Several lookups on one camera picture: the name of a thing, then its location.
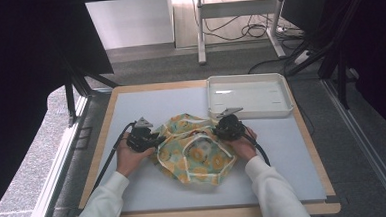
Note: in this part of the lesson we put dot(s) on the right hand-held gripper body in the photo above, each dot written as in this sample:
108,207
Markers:
230,126

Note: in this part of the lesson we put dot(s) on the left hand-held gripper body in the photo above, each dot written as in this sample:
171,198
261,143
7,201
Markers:
139,138

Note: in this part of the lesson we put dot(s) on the green yellow floral cloth bag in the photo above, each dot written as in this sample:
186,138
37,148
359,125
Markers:
197,158

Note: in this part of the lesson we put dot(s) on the person's left hand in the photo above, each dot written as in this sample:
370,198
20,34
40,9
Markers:
130,160

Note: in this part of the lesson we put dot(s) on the person's right hand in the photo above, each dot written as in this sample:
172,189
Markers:
242,147

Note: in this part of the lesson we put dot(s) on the light grey table mat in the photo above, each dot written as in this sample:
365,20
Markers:
154,104

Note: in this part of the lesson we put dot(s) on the white plastic tray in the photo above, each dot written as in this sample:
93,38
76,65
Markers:
253,95

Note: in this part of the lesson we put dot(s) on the black metal stand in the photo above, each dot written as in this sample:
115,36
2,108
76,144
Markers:
335,57
76,84

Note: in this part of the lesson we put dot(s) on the white power strip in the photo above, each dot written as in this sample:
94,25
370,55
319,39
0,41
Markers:
302,57

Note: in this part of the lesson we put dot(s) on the white board panel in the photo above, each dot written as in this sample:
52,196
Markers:
129,21

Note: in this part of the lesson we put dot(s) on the black curtain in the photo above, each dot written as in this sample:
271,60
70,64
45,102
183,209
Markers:
374,45
19,81

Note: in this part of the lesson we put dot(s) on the aluminium rail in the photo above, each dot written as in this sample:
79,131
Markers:
56,175
366,146

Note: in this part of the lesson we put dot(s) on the white metal desk frame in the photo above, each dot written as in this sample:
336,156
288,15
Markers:
237,8

